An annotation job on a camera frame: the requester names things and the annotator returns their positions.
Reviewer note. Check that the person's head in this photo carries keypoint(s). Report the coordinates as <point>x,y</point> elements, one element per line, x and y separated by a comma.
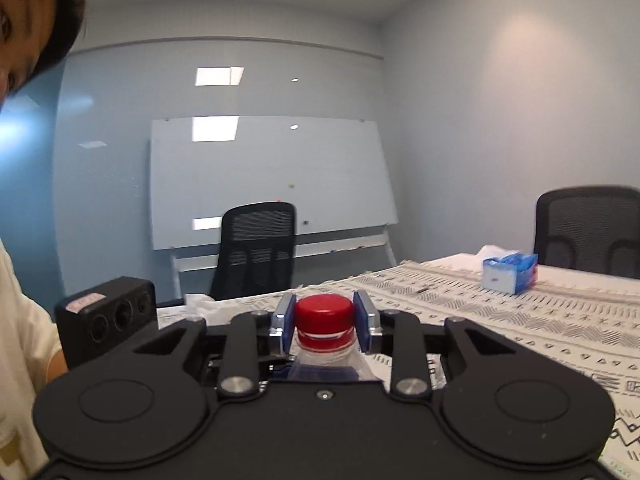
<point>30,10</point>

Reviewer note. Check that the whiteboard on stand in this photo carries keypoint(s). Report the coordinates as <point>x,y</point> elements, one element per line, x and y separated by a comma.
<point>275,175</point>

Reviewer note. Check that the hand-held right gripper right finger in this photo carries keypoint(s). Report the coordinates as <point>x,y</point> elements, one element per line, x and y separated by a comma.
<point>364,325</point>

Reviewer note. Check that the clear plastic bottle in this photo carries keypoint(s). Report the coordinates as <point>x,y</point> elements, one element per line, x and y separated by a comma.
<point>325,362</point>

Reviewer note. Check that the crumpled white tissue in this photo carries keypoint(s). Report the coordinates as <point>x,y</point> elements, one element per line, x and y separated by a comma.
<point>200,305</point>

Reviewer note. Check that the patterned white tablecloth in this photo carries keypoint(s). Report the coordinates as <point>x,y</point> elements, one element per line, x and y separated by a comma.
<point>500,320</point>

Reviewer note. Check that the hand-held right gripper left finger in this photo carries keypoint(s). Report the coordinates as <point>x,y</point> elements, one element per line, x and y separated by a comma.
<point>283,325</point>

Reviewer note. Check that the person in cream shirt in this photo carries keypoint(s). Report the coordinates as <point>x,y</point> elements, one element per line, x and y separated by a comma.
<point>20,360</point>

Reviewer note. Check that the red bottle cap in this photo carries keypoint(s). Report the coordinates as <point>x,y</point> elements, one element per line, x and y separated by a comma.
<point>322,317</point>

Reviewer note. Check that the blue tissue pack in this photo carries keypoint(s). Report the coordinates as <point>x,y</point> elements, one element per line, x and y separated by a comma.
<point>502,275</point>

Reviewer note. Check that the black mesh office chair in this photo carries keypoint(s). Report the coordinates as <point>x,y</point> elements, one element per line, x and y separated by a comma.
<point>255,240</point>
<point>585,225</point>

